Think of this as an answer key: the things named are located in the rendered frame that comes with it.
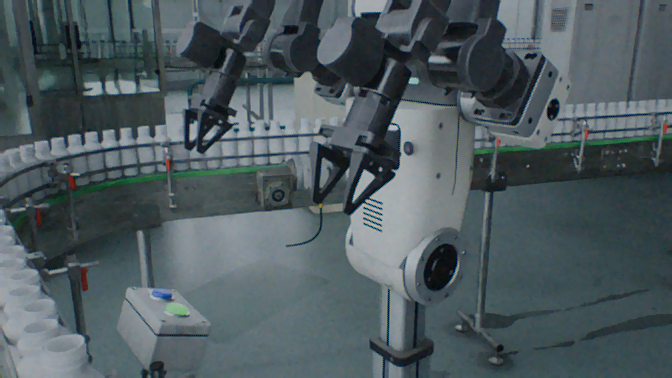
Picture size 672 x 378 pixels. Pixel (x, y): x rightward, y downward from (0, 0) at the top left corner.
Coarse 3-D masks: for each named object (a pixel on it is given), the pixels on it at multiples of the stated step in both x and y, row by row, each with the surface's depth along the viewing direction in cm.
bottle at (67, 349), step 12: (60, 336) 58; (72, 336) 58; (48, 348) 57; (60, 348) 58; (72, 348) 59; (84, 348) 57; (48, 360) 56; (60, 360) 55; (72, 360) 56; (84, 360) 57; (48, 372) 56; (60, 372) 55; (72, 372) 56; (84, 372) 57; (96, 372) 59
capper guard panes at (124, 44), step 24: (48, 0) 485; (72, 0) 496; (96, 0) 507; (120, 0) 519; (144, 0) 532; (48, 24) 489; (96, 24) 512; (120, 24) 524; (144, 24) 536; (48, 48) 493; (96, 48) 516; (120, 48) 528; (144, 48) 541; (48, 72) 497; (72, 72) 508; (96, 72) 520; (120, 72) 533; (144, 72) 546; (48, 96) 501
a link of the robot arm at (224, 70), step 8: (224, 48) 106; (232, 48) 106; (224, 56) 105; (232, 56) 105; (240, 56) 106; (216, 64) 106; (224, 64) 105; (232, 64) 105; (240, 64) 106; (216, 72) 107; (224, 72) 105; (232, 72) 106; (240, 72) 107; (232, 80) 107
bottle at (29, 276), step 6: (24, 270) 82; (30, 270) 82; (36, 270) 82; (12, 276) 80; (18, 276) 81; (24, 276) 82; (30, 276) 82; (36, 276) 81; (12, 282) 79; (18, 282) 79; (24, 282) 79; (30, 282) 80; (36, 282) 81; (12, 288) 79; (42, 294) 82; (6, 306) 80; (6, 312) 79; (6, 318) 80
